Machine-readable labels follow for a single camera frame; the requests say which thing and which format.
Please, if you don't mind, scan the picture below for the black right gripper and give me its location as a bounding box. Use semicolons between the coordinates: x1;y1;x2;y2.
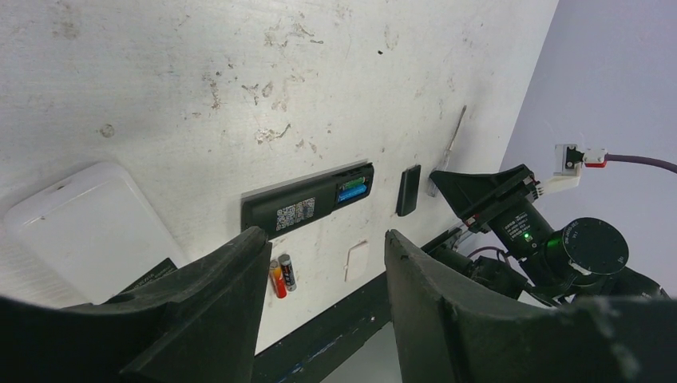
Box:
430;164;554;263

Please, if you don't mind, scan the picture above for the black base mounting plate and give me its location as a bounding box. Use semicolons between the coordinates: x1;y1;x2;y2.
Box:
251;273;391;383

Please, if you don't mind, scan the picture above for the black battery cover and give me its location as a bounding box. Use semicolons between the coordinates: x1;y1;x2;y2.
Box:
395;164;422;217

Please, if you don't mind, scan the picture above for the white battery cover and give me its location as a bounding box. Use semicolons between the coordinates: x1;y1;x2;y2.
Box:
344;241;370;282

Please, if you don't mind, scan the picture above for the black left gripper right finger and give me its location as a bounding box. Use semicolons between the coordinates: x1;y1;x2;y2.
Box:
385;230;676;382

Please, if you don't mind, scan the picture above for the blue AAA battery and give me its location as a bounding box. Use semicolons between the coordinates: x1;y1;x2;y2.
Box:
338;184;368;203

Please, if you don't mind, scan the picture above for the black bar tool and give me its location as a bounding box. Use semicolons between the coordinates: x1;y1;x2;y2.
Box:
240;162;374;239

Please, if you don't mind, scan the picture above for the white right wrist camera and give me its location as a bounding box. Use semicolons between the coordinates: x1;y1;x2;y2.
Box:
536;144;608;197

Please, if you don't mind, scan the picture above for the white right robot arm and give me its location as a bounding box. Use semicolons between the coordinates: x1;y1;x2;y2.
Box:
430;164;668;306

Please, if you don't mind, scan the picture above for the white red remote control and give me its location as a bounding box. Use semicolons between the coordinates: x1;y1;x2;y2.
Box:
3;162;190;304

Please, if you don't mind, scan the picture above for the black AAA battery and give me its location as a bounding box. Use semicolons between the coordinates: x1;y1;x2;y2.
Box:
278;254;297;291

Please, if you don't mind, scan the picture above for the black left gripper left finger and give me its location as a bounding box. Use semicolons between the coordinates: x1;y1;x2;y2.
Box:
1;227;271;382

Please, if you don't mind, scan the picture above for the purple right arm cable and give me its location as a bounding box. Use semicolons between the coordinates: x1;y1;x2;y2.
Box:
605;153;677;176

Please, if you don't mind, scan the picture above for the red AAA battery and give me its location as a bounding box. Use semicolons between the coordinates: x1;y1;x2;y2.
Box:
269;259;287;299

